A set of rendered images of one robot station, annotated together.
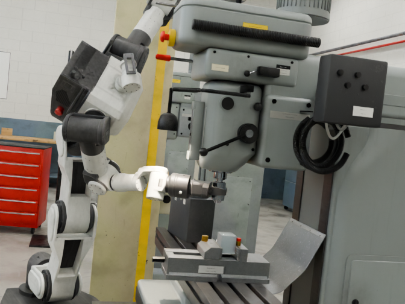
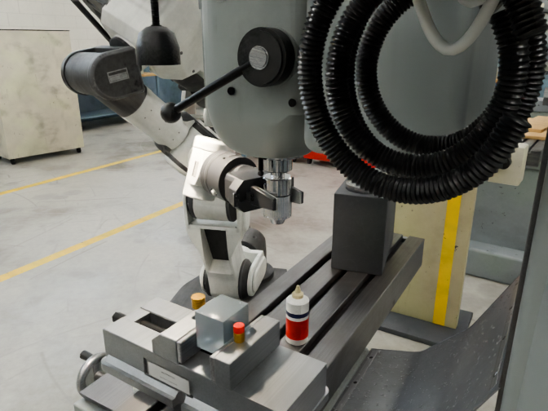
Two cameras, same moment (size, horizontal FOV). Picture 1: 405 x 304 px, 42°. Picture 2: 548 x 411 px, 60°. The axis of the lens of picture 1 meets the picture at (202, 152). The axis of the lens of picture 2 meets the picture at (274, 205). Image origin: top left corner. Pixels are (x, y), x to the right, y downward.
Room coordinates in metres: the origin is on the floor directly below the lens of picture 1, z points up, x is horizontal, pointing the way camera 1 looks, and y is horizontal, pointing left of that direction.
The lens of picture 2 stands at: (1.41, -0.59, 1.47)
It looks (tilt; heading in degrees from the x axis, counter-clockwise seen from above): 19 degrees down; 45
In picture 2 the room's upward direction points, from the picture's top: straight up
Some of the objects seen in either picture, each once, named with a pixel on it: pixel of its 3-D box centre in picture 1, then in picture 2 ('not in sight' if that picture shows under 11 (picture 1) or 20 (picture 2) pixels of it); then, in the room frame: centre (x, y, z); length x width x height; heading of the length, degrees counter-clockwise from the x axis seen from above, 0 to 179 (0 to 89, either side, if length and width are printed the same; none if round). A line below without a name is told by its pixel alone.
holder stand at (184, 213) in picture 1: (190, 214); (365, 216); (2.35, 0.02, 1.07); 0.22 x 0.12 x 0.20; 25
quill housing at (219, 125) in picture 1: (226, 126); (280, 44); (1.94, -0.08, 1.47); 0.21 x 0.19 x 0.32; 14
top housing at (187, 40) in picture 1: (239, 33); not in sight; (1.94, -0.09, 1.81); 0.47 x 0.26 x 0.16; 104
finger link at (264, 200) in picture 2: (217, 191); (261, 200); (1.91, -0.07, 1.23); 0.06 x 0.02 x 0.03; 83
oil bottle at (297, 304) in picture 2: not in sight; (297, 312); (1.96, -0.10, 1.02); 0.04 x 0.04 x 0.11
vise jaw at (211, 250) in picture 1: (209, 248); (194, 327); (1.78, -0.06, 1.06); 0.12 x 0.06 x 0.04; 12
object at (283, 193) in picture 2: (218, 192); (277, 198); (1.94, -0.07, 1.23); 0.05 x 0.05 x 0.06
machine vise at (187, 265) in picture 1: (216, 259); (208, 352); (1.78, -0.08, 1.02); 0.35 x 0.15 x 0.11; 102
